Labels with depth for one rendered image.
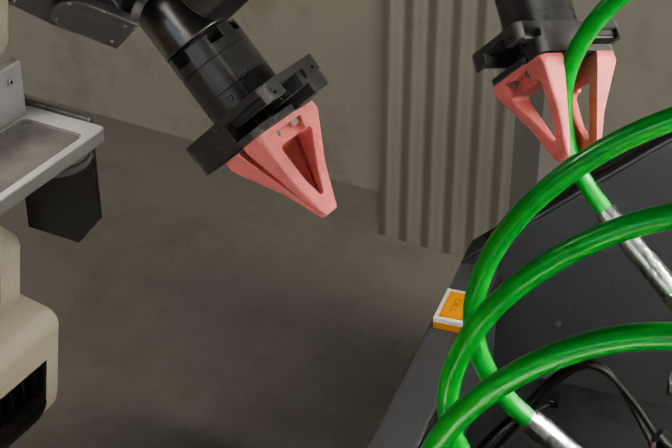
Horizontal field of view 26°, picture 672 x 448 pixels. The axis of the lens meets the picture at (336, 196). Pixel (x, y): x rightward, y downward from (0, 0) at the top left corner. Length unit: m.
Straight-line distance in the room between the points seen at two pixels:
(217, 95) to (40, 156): 0.45
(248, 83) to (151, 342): 1.92
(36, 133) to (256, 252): 1.72
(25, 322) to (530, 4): 0.74
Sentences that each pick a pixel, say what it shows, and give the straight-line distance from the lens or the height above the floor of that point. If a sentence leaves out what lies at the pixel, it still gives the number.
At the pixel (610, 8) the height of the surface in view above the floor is 1.32.
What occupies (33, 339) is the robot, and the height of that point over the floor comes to 0.79.
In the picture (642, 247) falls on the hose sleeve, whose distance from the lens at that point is 1.13.
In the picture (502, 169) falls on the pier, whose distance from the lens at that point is 3.00.
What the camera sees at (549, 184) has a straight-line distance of 0.89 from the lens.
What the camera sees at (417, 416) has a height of 0.95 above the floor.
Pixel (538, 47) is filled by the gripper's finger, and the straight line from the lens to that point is 1.10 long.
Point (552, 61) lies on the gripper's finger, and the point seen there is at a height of 1.26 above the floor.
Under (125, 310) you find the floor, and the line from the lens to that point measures 3.01.
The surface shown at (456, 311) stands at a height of 0.96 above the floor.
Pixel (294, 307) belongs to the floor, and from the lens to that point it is 2.99.
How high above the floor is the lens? 1.74
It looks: 31 degrees down
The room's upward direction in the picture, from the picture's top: straight up
